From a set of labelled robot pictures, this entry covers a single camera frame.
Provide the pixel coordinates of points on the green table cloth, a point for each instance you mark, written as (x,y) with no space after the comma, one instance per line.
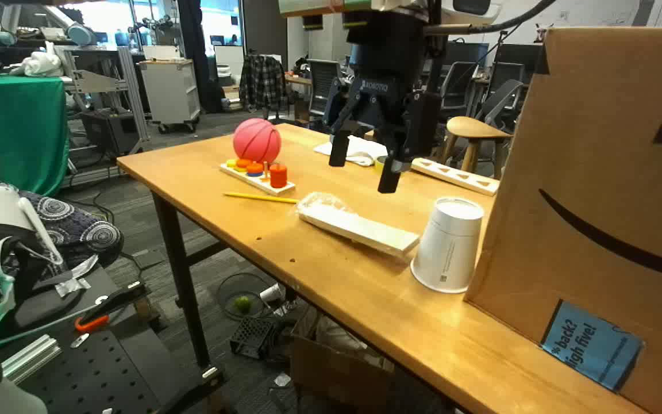
(17,127)

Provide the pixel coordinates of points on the tall white cup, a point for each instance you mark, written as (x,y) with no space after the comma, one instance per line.
(448,244)

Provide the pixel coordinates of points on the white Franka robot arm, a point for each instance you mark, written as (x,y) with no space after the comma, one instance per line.
(461,13)

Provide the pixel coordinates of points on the white rolling cabinet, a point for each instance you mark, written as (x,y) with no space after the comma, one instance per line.
(170,93)

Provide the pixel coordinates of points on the large cardboard shipping box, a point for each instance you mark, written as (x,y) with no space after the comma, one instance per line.
(597,192)

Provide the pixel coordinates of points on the long wooden shape board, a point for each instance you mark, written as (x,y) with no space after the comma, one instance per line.
(454,176)

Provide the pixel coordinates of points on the red cylinder peg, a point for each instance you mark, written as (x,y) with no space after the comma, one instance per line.
(278,176)

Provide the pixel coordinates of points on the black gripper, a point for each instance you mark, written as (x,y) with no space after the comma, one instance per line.
(390,69)

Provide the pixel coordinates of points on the seated person patterned trousers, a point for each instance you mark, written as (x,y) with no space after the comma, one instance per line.
(78,227)

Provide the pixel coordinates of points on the white wooden peg board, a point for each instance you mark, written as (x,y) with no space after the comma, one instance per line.
(257,180)

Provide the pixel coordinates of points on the pink rubber basketball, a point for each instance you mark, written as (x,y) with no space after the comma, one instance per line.
(256,140)

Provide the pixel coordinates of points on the green tennis ball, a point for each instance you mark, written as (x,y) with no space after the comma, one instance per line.
(242,305)

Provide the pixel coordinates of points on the round wooden stool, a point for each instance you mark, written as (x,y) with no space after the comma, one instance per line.
(473,130)

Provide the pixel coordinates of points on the white rectangular foam block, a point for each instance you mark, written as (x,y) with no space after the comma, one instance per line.
(356,224)

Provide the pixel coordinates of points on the aluminium extrusion bar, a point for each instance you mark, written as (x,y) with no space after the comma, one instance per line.
(27,358)

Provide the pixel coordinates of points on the black metal table frame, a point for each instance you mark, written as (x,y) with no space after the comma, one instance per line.
(182,277)

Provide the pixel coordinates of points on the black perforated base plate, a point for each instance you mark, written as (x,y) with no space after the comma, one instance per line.
(108,376)

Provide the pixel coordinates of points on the hanging plaid shirt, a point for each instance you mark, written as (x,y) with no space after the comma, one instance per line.
(262,82)

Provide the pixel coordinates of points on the yellow pencil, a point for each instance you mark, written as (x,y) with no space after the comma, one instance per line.
(257,199)

